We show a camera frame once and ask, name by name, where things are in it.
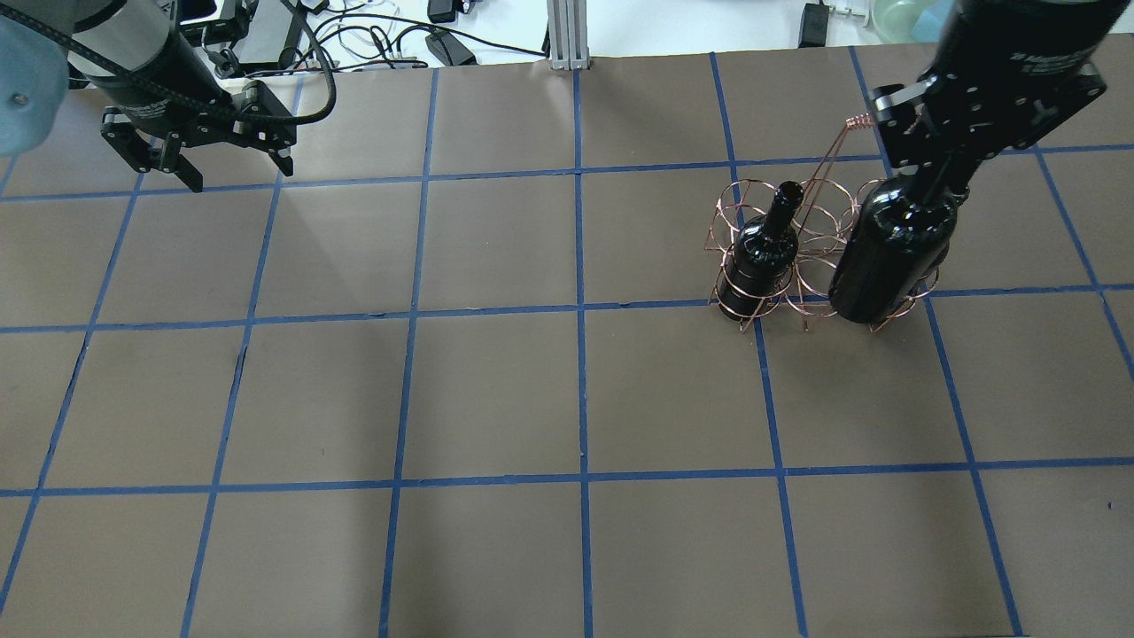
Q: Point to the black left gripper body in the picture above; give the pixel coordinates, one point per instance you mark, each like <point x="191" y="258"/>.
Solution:
<point x="165" y="89"/>

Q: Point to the black power adapter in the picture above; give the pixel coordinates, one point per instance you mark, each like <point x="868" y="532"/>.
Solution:
<point x="813" y="25"/>

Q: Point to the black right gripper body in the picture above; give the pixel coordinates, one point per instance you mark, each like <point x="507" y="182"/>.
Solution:
<point x="1019" y="40"/>

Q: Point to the aluminium frame post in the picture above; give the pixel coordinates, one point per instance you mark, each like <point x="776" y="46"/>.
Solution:
<point x="567" y="35"/>

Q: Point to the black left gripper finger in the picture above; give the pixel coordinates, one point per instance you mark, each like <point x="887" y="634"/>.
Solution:
<point x="168" y="159"/>
<point x="282" y="157"/>

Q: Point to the dark wine bottle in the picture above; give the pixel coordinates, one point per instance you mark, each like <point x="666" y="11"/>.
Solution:
<point x="896" y="241"/>
<point x="763" y="252"/>

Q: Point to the copper wire wine basket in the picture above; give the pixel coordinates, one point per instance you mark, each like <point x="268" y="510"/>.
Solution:
<point x="823" y="224"/>

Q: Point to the green glass plate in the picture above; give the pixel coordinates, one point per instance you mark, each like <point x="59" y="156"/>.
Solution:
<point x="909" y="21"/>

